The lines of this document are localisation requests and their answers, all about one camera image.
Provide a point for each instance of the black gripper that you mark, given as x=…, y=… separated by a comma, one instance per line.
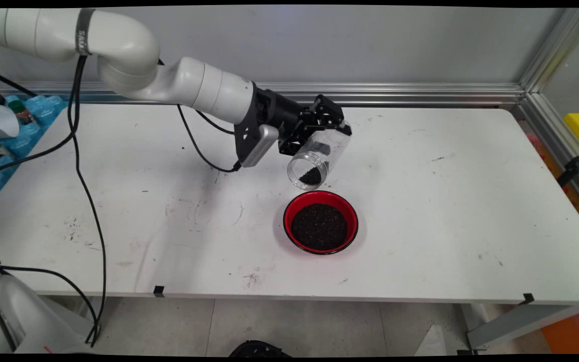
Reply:
x=284, y=113

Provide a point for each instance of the clear plastic jar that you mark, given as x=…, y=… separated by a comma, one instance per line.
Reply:
x=339, y=143

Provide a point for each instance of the black granules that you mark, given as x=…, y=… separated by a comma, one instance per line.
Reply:
x=311, y=177
x=319, y=227

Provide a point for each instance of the red bowl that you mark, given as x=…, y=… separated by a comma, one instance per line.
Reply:
x=319, y=197

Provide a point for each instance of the black table edge clip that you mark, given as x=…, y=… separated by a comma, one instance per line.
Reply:
x=159, y=291
x=528, y=298

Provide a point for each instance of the black round floor object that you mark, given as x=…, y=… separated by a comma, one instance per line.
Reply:
x=259, y=349

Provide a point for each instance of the black clamp stand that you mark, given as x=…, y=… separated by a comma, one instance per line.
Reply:
x=576, y=165

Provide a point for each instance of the blue plastic bottle pack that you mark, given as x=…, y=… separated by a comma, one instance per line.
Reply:
x=43, y=108

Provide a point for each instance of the white table leg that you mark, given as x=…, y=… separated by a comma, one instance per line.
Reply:
x=99, y=309

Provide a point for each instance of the grey table leg beam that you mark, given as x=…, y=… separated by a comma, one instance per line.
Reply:
x=515, y=322

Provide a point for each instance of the small green-capped bottle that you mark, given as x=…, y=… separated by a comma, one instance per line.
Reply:
x=17, y=106

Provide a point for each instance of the white round lid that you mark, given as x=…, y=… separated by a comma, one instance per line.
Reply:
x=0, y=120

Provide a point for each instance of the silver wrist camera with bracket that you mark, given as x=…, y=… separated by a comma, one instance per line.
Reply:
x=259, y=146

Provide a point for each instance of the aluminium frame rail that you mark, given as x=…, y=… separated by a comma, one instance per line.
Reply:
x=420, y=94
x=551, y=131

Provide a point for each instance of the aluminium frame post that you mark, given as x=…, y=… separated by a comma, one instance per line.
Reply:
x=556, y=48

